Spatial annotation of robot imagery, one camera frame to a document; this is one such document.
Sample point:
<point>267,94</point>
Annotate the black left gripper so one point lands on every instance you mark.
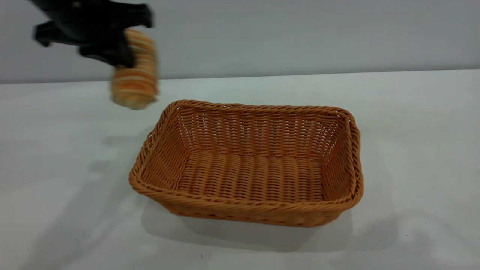
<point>82,22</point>

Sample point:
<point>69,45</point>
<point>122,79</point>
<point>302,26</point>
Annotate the orange striped bread roll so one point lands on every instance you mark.
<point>137,84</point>

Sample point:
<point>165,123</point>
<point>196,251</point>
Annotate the orange woven wicker basket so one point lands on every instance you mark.
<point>258,180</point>

